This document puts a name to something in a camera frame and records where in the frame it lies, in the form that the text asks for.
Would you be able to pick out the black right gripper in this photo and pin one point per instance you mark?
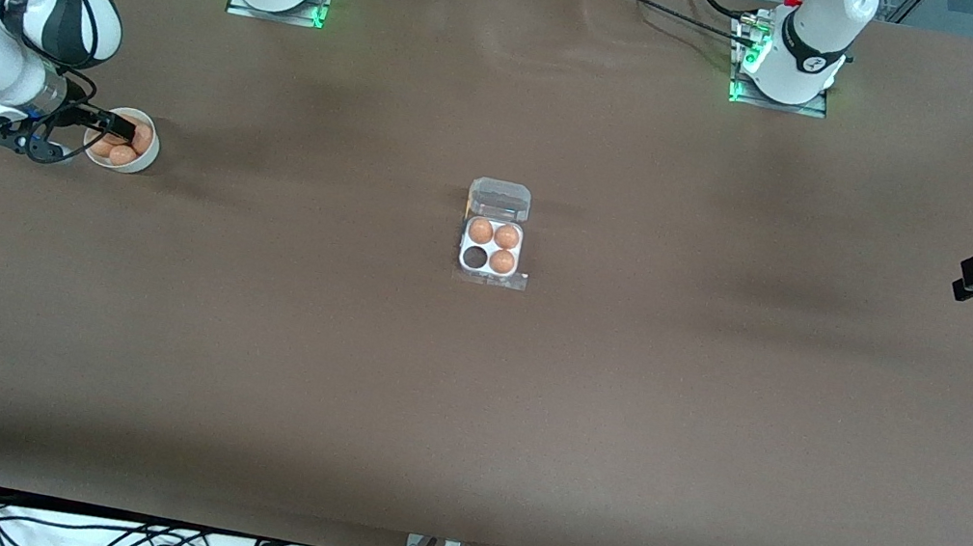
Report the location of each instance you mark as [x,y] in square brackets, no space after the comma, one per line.
[79,116]

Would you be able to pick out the clear plastic egg box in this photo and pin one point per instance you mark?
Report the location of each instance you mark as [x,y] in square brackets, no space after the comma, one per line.
[498,197]

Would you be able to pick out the white round bowl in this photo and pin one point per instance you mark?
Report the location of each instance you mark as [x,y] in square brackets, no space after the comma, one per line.
[147,161]

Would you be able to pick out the brown table cover sheet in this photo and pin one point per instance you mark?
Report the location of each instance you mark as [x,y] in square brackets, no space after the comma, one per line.
[465,406]

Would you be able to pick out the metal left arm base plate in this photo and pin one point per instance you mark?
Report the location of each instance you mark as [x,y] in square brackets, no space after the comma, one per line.
[738,93]

